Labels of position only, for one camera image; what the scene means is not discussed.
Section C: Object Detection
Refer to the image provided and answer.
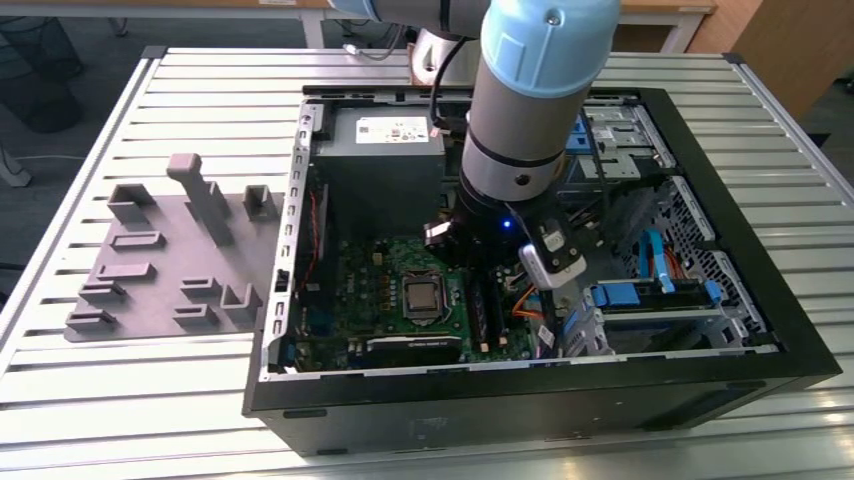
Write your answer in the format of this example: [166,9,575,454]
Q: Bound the green motherboard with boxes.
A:
[292,234,555,371]

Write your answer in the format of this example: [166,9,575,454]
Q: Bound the wooden cabinet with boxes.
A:
[685,0,854,121]

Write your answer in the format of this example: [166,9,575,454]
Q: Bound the grey metal drive cage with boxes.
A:
[565,97,675,211]

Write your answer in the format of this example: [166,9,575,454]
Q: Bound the black open PC case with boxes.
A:
[240,83,843,457]

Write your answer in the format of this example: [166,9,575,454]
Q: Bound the black graphics card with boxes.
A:
[363,335,463,369]

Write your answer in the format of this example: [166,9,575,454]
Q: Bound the black CPU socket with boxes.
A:
[397,268,448,327]

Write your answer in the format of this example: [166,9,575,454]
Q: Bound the small black silver wrist camera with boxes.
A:
[420,222,456,252]

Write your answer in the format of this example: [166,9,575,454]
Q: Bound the grey power supply unit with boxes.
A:
[312,105,461,239]

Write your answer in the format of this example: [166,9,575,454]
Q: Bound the blue flat cable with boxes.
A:
[637,229,675,294]

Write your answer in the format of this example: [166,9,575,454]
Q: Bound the blue carrier with black disk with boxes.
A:
[585,282,721,311]

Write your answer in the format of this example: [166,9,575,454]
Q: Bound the grey stand foot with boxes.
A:
[0,139,32,189]

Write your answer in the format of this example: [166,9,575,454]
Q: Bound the black cable bundle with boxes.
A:
[559,172,668,251]

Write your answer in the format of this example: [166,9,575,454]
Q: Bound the blue plastic drive carrier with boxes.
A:
[564,119,603,156]

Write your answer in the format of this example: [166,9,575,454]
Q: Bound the grey plastic parts rack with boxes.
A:
[62,152,285,344]

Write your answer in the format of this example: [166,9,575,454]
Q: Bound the silver CPU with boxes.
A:
[405,280,441,311]

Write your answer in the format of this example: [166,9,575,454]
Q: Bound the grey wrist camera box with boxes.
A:
[517,219,588,290]

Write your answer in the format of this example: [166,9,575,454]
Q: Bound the wooden desk white legs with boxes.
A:
[252,0,719,54]

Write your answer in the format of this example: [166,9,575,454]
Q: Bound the black camera cable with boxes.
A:
[425,37,476,144]

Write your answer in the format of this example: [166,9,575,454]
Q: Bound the orange flat cable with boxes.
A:
[511,294,555,319]

